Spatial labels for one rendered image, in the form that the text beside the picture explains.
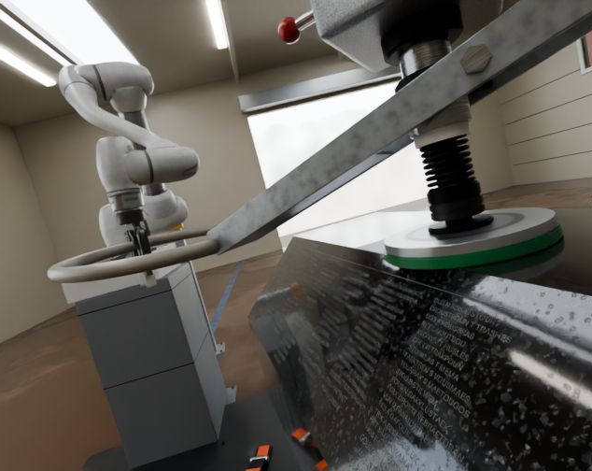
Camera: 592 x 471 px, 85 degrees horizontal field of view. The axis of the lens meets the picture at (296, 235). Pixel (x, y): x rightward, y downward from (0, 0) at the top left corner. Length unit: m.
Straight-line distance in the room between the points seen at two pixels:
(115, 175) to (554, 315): 0.98
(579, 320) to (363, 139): 0.30
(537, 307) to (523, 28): 0.28
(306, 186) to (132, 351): 1.29
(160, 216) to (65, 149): 7.05
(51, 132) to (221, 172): 3.62
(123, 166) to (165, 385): 1.00
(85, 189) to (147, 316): 6.96
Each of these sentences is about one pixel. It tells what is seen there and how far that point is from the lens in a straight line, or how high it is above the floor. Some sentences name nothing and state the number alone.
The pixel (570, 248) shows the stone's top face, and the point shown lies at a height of 0.85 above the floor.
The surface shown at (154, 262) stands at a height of 0.93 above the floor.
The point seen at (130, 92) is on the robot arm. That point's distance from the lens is 1.52.
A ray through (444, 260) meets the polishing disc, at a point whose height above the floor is 0.86.
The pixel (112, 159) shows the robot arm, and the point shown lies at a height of 1.21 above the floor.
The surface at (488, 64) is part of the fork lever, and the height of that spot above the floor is 1.06.
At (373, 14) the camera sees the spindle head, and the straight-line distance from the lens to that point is 0.45.
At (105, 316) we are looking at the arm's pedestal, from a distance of 1.62.
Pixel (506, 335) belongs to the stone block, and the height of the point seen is 0.81.
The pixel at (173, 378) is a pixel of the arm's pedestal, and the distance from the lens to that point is 1.64.
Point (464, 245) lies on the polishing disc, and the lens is 0.41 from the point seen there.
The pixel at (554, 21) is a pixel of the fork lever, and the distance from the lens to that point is 0.46.
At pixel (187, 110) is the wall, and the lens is 7.95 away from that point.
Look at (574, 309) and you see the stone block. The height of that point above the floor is 0.84.
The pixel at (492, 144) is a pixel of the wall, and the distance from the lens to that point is 9.49.
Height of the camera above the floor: 0.97
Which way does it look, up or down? 6 degrees down
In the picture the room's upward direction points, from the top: 15 degrees counter-clockwise
